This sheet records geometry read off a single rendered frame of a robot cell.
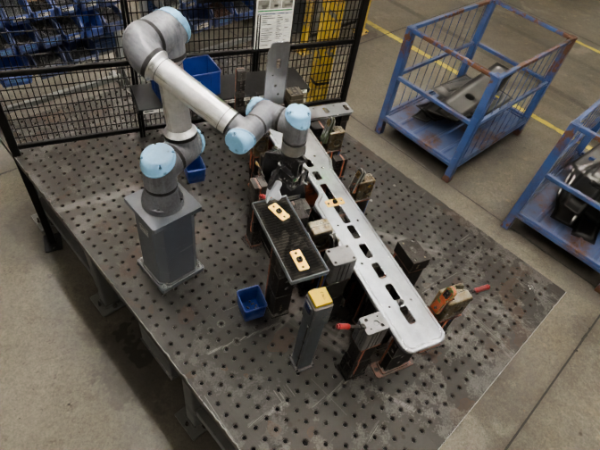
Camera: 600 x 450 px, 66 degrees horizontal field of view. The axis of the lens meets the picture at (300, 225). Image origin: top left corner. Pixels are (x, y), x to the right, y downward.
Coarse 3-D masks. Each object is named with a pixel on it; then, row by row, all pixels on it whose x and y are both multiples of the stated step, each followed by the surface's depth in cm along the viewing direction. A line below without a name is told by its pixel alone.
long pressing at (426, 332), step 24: (312, 144) 222; (312, 168) 211; (336, 192) 202; (336, 216) 192; (360, 216) 194; (360, 240) 185; (360, 264) 177; (384, 264) 179; (384, 288) 171; (408, 288) 173; (384, 312) 164; (408, 336) 159; (432, 336) 160
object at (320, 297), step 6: (318, 288) 148; (324, 288) 148; (312, 294) 146; (318, 294) 146; (324, 294) 147; (312, 300) 145; (318, 300) 145; (324, 300) 145; (330, 300) 146; (318, 306) 144
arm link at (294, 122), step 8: (296, 104) 135; (288, 112) 133; (296, 112) 132; (304, 112) 133; (280, 120) 135; (288, 120) 133; (296, 120) 132; (304, 120) 133; (280, 128) 136; (288, 128) 135; (296, 128) 134; (304, 128) 135; (288, 136) 137; (296, 136) 136; (304, 136) 137; (288, 144) 139; (296, 144) 138; (304, 144) 140
